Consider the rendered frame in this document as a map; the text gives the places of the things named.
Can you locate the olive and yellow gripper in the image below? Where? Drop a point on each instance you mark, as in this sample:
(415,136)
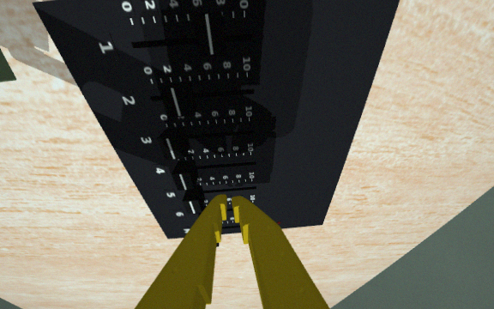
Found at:
(186,281)

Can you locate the black lighting desk panel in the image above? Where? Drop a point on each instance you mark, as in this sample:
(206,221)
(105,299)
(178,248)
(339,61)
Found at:
(261,98)

